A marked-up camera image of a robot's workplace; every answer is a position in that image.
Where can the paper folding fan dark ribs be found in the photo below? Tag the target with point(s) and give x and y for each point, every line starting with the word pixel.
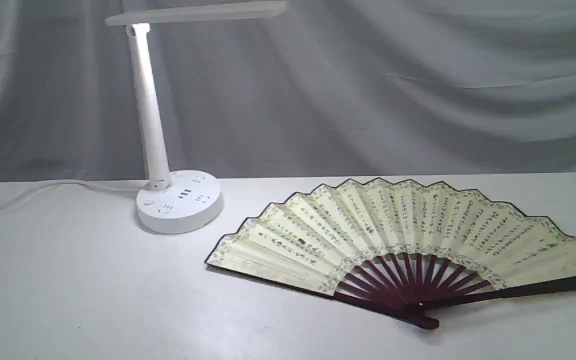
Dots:
pixel 401 249

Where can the white desk lamp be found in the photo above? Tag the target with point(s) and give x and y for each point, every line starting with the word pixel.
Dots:
pixel 175 202

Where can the grey backdrop curtain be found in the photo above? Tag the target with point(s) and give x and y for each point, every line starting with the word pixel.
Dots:
pixel 328 88

